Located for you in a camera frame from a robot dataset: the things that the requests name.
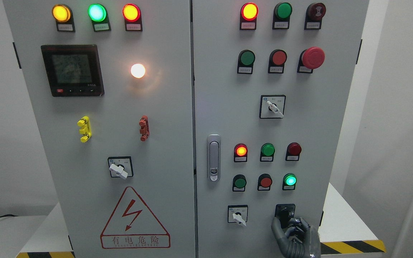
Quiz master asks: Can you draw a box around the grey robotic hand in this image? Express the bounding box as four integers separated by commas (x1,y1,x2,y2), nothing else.
271,217,321,258

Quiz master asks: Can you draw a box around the black rotary knob switch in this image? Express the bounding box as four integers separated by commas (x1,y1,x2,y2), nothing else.
274,204,295,229

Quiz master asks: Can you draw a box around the green push button lower right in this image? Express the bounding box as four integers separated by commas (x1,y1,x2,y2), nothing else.
282,173,297,191

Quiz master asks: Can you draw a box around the green push button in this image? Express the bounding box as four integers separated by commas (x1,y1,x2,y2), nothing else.
282,173,297,191
237,49,256,75
232,174,247,192

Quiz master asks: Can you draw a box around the red push button lower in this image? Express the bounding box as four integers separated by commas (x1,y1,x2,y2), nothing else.
257,173,273,191

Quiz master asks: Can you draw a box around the red push button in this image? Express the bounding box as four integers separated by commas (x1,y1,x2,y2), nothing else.
267,49,287,74
257,173,273,191

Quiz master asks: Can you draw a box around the green push button lower left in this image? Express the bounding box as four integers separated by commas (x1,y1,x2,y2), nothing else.
232,174,247,192

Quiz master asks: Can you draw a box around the red indicator light middle right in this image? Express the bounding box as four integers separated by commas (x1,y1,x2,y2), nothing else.
285,142,302,161

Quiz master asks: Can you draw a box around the green indicator light middle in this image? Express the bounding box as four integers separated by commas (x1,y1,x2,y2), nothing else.
260,143,275,162

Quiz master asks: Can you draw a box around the red indicator light middle left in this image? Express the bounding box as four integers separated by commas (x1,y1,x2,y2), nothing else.
234,143,248,163

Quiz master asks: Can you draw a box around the grey right cabinet door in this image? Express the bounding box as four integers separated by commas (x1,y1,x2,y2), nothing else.
193,0,369,258

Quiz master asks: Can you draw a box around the grey cabinet door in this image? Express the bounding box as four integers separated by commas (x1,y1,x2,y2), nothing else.
193,0,369,258
3,0,196,258

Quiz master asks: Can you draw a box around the red electric hazard sticker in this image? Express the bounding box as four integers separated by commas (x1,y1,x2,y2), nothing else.
100,186,171,249

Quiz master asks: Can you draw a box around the red emergency stop button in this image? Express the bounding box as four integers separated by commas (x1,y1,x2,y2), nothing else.
297,46,326,74

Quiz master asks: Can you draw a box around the red push button upper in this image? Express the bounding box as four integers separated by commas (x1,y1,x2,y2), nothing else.
267,49,287,74

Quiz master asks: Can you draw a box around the green push button upper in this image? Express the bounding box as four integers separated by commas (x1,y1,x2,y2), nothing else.
237,49,256,75

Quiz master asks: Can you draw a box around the red terminal connector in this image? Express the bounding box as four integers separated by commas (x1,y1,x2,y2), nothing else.
139,115,150,142

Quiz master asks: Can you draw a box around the green indicator top right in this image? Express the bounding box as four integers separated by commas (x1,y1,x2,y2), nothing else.
272,2,293,30

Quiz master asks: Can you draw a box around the dark red buzzer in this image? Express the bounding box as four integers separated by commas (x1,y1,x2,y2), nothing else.
304,2,326,30

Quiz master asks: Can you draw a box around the red lit indicator top right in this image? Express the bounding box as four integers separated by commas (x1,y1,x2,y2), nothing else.
239,2,258,30

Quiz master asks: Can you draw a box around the white lit lamp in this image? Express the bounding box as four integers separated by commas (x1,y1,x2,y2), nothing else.
130,63,146,79

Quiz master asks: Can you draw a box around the yellow terminal connector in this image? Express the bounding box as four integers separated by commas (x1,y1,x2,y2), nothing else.
77,116,92,143

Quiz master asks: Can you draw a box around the grey left cabinet door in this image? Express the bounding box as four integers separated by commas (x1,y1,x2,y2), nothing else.
3,0,196,258

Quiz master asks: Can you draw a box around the black digital power meter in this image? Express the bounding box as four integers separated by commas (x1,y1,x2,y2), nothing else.
41,44,104,97

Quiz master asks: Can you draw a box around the red lit indicator light left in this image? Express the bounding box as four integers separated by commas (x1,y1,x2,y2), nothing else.
122,3,143,31

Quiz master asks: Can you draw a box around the green lit indicator light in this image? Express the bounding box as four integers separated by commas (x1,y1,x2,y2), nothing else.
87,3,111,32

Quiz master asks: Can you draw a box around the yellow indicator light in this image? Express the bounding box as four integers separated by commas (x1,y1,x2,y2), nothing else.
51,4,75,32

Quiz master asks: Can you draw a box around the white selector switch lower right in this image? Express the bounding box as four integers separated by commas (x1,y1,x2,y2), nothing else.
228,205,248,226

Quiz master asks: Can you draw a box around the white selector switch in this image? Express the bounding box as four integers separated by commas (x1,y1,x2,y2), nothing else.
228,205,248,226
259,95,286,119

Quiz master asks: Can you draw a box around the silver door handle lock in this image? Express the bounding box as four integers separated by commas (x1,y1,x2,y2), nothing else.
207,134,221,182

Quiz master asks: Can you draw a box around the white selector switch upper right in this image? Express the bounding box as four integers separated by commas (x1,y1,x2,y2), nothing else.
259,95,286,119

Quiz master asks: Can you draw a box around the white selector switch left door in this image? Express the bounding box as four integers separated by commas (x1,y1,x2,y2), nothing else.
108,156,133,180

